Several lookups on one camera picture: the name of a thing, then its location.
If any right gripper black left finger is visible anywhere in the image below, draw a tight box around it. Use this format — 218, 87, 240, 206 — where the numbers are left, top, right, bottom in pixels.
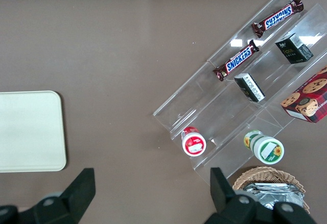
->
17, 167, 97, 224

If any cream rectangular tray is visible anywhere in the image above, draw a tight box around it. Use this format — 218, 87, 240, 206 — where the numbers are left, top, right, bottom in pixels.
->
0, 90, 67, 173

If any green-lidded sunflower jar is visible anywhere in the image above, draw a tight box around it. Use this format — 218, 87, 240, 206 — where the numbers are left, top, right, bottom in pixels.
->
243, 129, 285, 165

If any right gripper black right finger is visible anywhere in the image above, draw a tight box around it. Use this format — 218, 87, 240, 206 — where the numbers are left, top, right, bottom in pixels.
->
204, 167, 258, 224

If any Snickers chocolate bar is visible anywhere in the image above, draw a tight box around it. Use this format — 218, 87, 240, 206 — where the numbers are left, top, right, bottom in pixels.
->
213, 39, 260, 82
251, 0, 305, 38

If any aluminium foil tray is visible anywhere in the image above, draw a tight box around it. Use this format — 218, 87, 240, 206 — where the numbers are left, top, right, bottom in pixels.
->
242, 182, 306, 211

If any clear acrylic tiered shelf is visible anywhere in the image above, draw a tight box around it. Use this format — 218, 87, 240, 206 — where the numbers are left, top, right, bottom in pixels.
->
152, 0, 327, 181

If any light woven wicker basket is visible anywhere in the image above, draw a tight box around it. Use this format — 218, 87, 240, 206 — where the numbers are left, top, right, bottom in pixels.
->
232, 166, 311, 214

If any small black carton box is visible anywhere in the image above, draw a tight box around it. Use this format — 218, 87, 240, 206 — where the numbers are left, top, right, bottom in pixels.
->
233, 72, 266, 103
275, 32, 314, 65

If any red-lidded small jar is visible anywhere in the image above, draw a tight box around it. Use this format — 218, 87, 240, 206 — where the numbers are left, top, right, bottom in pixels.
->
180, 126, 207, 156

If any red tartan cookie box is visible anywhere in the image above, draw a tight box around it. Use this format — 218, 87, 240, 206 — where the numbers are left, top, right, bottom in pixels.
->
279, 65, 327, 124

